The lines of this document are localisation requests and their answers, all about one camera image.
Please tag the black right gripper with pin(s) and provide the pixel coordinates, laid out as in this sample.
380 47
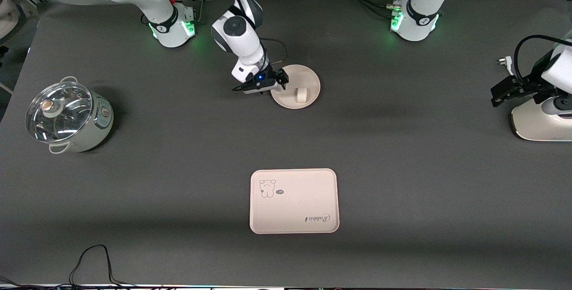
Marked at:
273 75

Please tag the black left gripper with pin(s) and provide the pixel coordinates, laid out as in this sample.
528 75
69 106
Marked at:
525 82

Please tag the small white bun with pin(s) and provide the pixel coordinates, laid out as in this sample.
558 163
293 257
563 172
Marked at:
301 94

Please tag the round beige plate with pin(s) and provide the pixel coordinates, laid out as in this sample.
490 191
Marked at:
308 80

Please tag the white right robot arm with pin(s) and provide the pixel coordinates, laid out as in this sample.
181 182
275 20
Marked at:
241 44

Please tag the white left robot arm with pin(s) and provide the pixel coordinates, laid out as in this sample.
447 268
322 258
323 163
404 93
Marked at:
420 17

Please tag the beige rectangular rabbit tray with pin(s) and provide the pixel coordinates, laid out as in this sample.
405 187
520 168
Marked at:
295 205

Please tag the cream toaster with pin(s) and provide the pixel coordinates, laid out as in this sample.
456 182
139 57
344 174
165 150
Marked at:
536 124

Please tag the pale green electric pot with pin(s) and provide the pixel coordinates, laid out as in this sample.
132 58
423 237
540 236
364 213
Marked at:
100 124

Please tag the glass pot lid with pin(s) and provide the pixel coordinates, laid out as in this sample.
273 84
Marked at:
67 130

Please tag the beige round object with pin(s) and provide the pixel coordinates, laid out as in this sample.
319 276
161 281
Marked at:
8 15

